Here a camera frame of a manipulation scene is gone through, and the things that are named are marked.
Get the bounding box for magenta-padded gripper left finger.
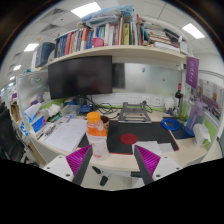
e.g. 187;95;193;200
43;144;94;186

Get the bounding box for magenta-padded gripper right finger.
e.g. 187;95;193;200
133;144;183;186

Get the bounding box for orange-capped drink bottle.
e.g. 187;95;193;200
85;111;110;160

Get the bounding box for translucent purple water bottle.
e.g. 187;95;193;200
185;100;208;137

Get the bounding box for grey paper sheet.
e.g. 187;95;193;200
158;142;174;154

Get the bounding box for white written paper pad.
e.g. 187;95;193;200
44;118;88;154

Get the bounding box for black red-edged desk mat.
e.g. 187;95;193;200
77;119;180;156

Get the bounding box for flat round red coaster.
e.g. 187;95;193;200
120;133;139;146

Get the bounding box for blue tissue box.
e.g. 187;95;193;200
23;103;48;135

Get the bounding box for white crumpled tissue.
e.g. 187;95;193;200
192;123;212;148

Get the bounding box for clear plastic box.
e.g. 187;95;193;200
60;104;82;118

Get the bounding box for grey metal laptop stand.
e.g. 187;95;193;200
117;101;153;124

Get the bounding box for white tissue pack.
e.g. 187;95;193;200
42;103;63;118

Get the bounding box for black office chair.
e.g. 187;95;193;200
0;103;25;163

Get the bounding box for small blue device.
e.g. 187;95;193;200
79;104;93;114

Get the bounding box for white jar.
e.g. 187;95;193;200
164;98;176;111

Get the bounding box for dark wine bottle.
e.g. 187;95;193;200
174;83;184;109

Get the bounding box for group photo poster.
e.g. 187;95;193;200
194;79;224;120

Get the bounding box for black computer monitor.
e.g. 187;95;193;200
47;55;114;100

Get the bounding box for purple hanging banner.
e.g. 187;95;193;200
185;56;200;90

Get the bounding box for blue coiled cable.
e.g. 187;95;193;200
160;117;181;132

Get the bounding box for black tangled cables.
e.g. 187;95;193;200
87;96;118;116

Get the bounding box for white wall power outlets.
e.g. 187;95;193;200
126;94;164;107

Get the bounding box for wall shelf with books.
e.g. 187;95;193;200
31;4;193;73

